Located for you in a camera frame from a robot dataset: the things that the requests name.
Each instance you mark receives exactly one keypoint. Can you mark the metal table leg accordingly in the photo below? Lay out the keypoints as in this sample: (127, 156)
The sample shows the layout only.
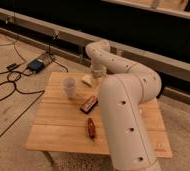
(49, 158)

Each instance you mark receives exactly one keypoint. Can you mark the red chip bag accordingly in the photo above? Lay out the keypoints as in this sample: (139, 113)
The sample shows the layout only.
(91, 128)

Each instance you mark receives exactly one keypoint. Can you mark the white sponge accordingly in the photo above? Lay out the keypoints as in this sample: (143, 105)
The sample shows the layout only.
(88, 80)

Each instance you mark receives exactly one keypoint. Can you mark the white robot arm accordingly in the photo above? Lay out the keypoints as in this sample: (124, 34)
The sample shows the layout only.
(120, 94)

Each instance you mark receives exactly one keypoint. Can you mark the red and black snack bar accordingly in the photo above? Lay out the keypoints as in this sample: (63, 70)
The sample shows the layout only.
(89, 104)

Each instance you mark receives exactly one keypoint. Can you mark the blue power adapter box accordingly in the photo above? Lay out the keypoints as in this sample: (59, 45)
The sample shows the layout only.
(35, 65)

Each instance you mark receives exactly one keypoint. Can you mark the wooden table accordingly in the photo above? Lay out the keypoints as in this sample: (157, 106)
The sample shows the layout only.
(60, 125)

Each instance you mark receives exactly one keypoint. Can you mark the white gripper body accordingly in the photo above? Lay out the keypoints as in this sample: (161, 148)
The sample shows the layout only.
(98, 71)

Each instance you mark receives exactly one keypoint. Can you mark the clear plastic cup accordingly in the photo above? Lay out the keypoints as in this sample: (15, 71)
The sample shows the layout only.
(69, 86)

